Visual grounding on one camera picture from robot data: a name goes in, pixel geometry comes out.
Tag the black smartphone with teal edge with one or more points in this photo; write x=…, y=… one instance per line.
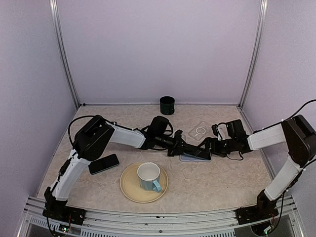
x=200, y=154

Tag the lilac phone case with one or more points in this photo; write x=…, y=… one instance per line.
x=190, y=158

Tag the front aluminium rail base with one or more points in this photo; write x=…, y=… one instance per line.
x=101, y=223

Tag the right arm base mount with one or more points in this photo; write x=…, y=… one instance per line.
x=263, y=209

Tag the aluminium frame post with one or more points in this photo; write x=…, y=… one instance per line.
x=62, y=51
x=255, y=52

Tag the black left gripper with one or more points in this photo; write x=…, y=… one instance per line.
x=178, y=148

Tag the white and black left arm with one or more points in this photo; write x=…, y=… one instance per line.
x=92, y=139

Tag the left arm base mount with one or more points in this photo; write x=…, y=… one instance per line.
x=58, y=210

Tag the right aluminium frame post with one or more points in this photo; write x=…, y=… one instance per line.
x=255, y=52

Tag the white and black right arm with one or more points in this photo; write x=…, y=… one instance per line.
x=295, y=134

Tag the blue mug with white inside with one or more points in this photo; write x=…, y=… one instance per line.
x=149, y=176

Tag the dark green cup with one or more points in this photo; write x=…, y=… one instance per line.
x=167, y=105

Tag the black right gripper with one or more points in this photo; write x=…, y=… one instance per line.
x=215, y=149

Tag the black smartphone on table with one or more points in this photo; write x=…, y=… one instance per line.
x=103, y=164

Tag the beige round plate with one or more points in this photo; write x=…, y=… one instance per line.
x=130, y=185

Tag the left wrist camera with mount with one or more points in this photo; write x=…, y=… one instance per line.
x=178, y=136

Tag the left aluminium frame post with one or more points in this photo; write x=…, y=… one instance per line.
x=62, y=51

